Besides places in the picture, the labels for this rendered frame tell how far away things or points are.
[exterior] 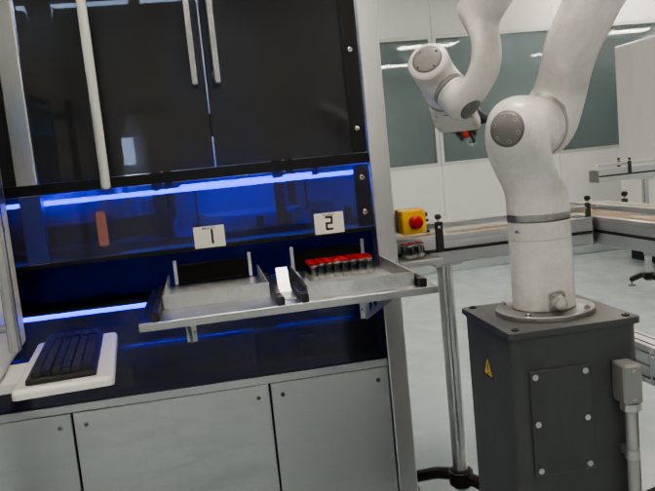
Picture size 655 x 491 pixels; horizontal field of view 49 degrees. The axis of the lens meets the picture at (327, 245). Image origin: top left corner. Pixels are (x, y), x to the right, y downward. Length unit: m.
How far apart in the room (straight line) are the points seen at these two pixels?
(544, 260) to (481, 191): 5.74
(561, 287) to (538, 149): 0.27
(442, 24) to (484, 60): 5.68
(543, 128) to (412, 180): 5.59
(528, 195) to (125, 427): 1.30
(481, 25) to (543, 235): 0.42
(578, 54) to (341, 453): 1.34
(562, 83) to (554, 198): 0.22
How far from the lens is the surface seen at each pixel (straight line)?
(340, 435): 2.20
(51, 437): 2.18
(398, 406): 2.21
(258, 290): 1.79
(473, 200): 7.12
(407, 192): 6.90
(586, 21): 1.39
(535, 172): 1.38
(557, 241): 1.42
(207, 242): 2.02
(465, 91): 1.46
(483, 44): 1.46
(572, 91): 1.46
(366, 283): 1.71
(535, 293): 1.43
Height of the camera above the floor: 1.20
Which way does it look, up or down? 7 degrees down
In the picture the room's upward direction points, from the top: 6 degrees counter-clockwise
